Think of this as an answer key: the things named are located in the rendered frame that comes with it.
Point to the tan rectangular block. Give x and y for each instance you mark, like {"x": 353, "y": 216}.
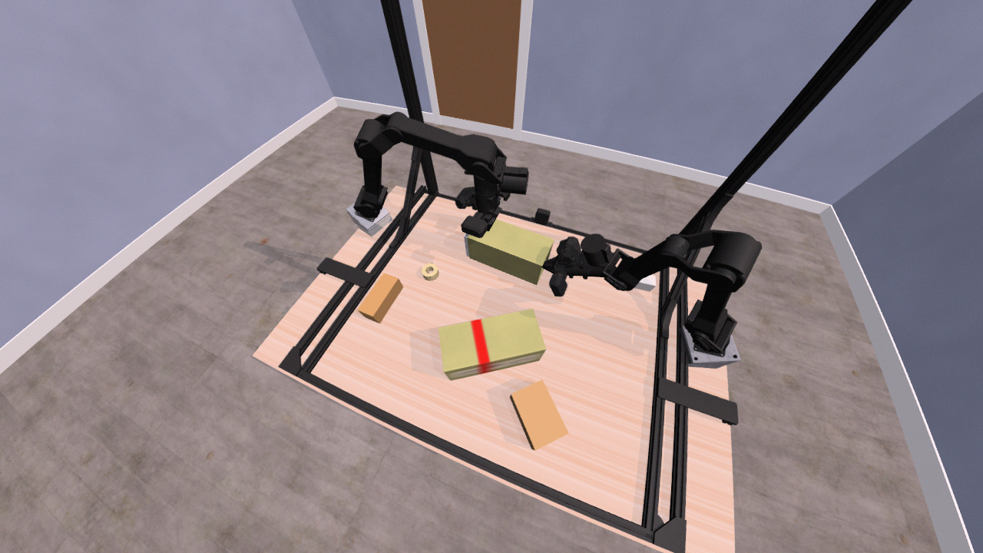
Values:
{"x": 378, "y": 302}

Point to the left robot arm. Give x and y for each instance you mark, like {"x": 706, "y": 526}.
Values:
{"x": 728, "y": 266}

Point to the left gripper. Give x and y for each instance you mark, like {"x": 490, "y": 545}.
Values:
{"x": 558, "y": 282}

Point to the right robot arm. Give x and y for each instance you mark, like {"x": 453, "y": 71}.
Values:
{"x": 476, "y": 154}

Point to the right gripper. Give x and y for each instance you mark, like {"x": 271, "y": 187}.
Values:
{"x": 487, "y": 211}

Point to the cream roll of tape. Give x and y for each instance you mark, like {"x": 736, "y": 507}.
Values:
{"x": 430, "y": 267}

